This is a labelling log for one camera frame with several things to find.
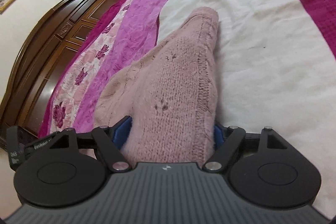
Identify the pink knitted sweater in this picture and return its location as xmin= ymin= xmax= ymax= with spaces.
xmin=94 ymin=7 xmax=219 ymax=165

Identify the purple pink white bedspread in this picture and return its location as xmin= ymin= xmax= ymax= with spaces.
xmin=39 ymin=0 xmax=335 ymax=217

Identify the dark wooden headboard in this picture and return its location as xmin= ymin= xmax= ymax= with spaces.
xmin=1 ymin=0 xmax=119 ymax=149

